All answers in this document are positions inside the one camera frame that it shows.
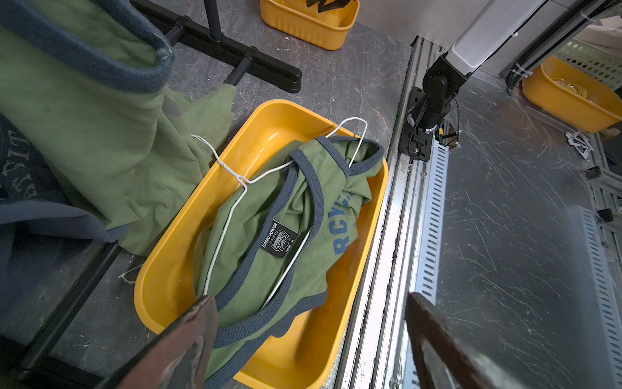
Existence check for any green tank top middle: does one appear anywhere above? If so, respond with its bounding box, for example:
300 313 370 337
1 1 236 255

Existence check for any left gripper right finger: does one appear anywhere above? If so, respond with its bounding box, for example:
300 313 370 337
404 293 526 388

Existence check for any large yellow tray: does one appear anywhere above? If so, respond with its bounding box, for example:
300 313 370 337
134 100 388 388

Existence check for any navy blue tank top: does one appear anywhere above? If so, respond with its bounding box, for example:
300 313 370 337
1 117 127 314

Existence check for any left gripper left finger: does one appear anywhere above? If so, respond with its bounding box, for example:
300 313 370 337
97 296 219 388

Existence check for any green tank top printed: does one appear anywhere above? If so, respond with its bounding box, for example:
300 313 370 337
193 135 385 388

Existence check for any small yellow bin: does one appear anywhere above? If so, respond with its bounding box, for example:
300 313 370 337
259 1 361 51

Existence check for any yellow bin outside cell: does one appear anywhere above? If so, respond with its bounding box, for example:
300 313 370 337
523 57 621 133

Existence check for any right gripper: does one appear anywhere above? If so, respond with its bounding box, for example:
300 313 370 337
305 0 350 13

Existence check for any metal base rail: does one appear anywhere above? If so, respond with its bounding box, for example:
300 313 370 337
325 37 449 388

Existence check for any white wire hanger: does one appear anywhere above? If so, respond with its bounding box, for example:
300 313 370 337
191 116 369 297

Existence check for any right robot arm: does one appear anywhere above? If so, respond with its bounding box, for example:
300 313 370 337
398 0 543 161

